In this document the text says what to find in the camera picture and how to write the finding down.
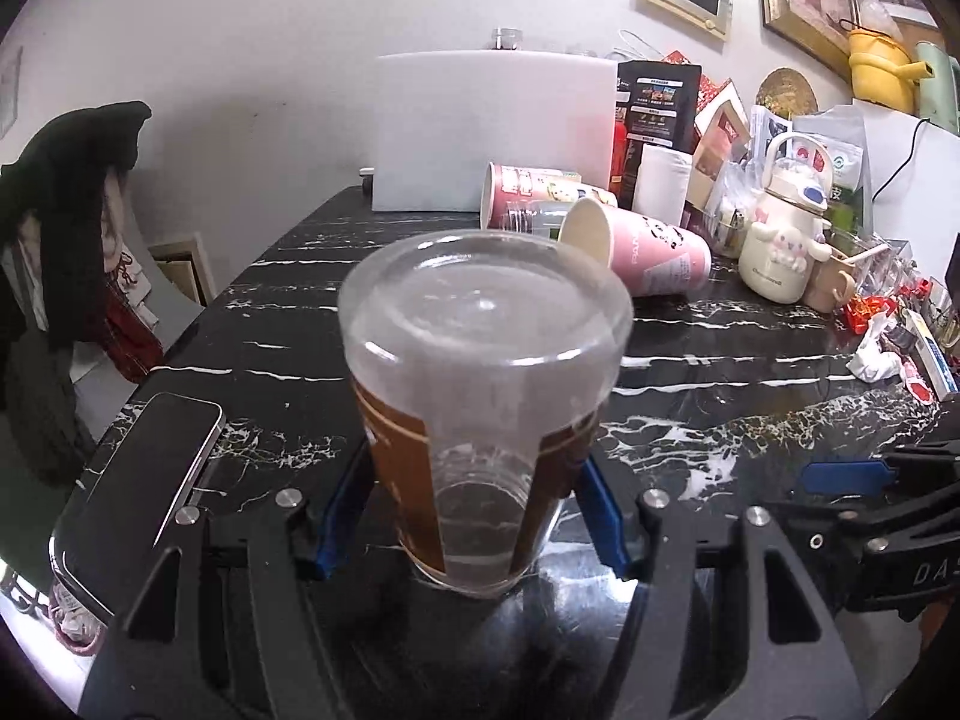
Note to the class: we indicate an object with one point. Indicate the golden plate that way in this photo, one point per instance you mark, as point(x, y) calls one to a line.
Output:
point(787, 94)

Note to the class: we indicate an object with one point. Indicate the pink paper cup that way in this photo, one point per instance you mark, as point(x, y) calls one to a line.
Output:
point(652, 251)

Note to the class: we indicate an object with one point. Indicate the clear plastic cup brown label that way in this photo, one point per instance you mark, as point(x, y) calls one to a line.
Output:
point(480, 360)

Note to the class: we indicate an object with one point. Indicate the black package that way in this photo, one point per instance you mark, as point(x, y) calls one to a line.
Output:
point(660, 105)

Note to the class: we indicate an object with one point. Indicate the red patterned cloth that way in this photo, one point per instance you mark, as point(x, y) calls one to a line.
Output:
point(131, 337)

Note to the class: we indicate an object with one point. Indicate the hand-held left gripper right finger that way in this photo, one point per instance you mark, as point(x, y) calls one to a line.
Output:
point(606, 521)

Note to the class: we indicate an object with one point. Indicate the white appliance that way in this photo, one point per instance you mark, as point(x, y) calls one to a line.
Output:
point(930, 195)

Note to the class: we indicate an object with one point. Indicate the yellow kettle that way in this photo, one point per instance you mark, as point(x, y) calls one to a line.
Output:
point(881, 71)

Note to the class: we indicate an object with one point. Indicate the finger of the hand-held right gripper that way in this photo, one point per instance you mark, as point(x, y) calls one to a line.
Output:
point(847, 477)
point(900, 570)

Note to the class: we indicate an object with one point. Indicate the white paper roll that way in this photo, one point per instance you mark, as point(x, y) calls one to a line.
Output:
point(661, 184)

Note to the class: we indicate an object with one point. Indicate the green white bag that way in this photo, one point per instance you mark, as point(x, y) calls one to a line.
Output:
point(836, 150)

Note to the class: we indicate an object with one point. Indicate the cartoon print paper cup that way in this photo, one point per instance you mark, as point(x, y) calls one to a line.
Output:
point(525, 184)

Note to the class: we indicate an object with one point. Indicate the white cigarette box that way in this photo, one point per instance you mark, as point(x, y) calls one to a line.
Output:
point(934, 356)

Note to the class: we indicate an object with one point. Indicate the white cartoon bottle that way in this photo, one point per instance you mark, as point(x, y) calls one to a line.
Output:
point(780, 240)

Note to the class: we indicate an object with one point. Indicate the green kettle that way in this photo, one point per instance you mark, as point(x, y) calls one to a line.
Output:
point(941, 86)

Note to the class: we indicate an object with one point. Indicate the black clothes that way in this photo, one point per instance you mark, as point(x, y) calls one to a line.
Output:
point(67, 187)

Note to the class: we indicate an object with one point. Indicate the glass jar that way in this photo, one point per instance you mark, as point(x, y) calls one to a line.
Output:
point(507, 39)

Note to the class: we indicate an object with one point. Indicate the red wrappers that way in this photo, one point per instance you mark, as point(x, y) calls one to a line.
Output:
point(866, 311)

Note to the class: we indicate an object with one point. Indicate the black smartphone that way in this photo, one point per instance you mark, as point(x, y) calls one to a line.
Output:
point(135, 495)

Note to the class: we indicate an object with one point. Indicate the beige mug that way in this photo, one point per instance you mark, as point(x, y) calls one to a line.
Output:
point(829, 285)

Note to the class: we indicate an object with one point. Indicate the white sneaker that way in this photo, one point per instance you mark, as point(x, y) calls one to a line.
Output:
point(75, 619)

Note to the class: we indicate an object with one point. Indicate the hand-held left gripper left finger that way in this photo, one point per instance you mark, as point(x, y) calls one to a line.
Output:
point(339, 517)

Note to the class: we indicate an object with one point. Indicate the white board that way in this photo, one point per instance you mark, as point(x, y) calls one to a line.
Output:
point(487, 127)

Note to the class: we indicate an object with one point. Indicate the crumpled white tissue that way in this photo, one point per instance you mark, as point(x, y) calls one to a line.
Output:
point(874, 360)

